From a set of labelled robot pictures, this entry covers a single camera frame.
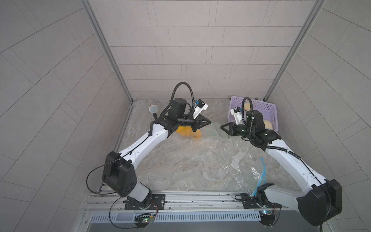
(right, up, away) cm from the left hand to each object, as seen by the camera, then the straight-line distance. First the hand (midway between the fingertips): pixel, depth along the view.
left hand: (211, 122), depth 71 cm
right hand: (+6, -3, +5) cm, 8 cm away
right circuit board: (+27, -45, -3) cm, 52 cm away
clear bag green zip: (+3, -4, +3) cm, 6 cm away
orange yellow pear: (-7, -9, +17) cm, 21 cm away
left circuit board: (-33, -46, -4) cm, 56 cm away
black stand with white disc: (-31, +7, +7) cm, 32 cm away
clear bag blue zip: (+19, -25, +1) cm, 32 cm away
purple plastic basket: (+49, +6, +37) cm, 61 cm away
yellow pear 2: (+31, +9, +34) cm, 47 cm away
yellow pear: (+42, -4, +25) cm, 48 cm away
